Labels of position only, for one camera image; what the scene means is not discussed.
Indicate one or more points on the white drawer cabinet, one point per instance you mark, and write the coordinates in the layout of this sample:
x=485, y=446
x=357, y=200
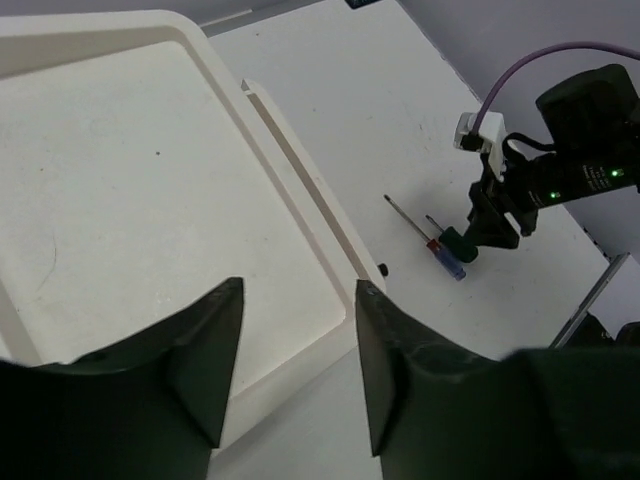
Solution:
x=136, y=175

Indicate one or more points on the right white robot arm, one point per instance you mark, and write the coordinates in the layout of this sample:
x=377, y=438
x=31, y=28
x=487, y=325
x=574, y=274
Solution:
x=593, y=120

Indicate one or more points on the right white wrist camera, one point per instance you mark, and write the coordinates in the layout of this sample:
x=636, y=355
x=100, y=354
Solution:
x=487, y=141

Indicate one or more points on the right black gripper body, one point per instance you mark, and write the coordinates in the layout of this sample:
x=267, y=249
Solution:
x=494, y=220

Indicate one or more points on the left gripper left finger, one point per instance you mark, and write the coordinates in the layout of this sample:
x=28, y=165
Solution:
x=151, y=406

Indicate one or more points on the green handled screwdriver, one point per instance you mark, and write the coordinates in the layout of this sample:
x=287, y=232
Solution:
x=462, y=249

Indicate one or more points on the blue red screwdriver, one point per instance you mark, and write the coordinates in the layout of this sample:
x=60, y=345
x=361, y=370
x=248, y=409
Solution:
x=441, y=253

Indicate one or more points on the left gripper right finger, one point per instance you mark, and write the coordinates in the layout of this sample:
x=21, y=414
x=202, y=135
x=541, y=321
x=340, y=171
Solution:
x=439, y=411

